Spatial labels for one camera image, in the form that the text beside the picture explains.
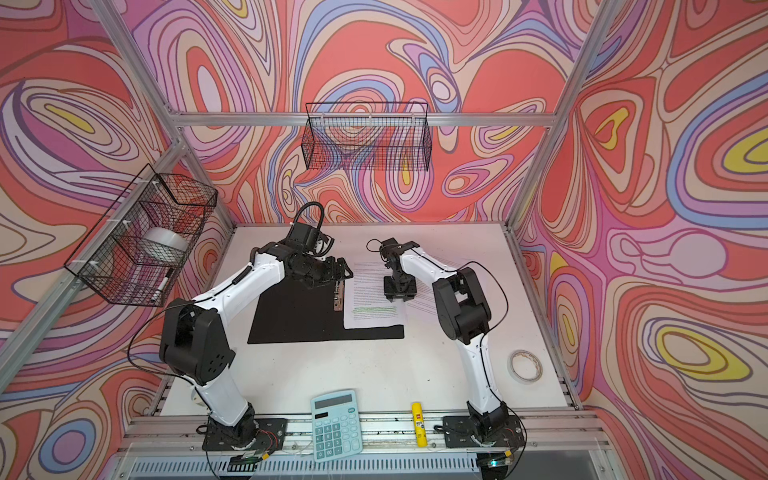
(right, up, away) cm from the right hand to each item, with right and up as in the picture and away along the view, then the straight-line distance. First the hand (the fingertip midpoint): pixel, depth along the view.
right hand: (399, 303), depth 98 cm
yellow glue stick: (+4, -27, -24) cm, 37 cm away
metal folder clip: (-21, +2, +1) cm, 21 cm away
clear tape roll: (+35, -16, -14) cm, 41 cm away
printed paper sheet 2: (+9, +1, +1) cm, 9 cm away
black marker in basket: (-60, +8, -26) cm, 66 cm away
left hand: (-17, +10, -10) cm, 22 cm away
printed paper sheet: (-11, 0, -1) cm, 11 cm away
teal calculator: (-17, -26, -24) cm, 40 cm away
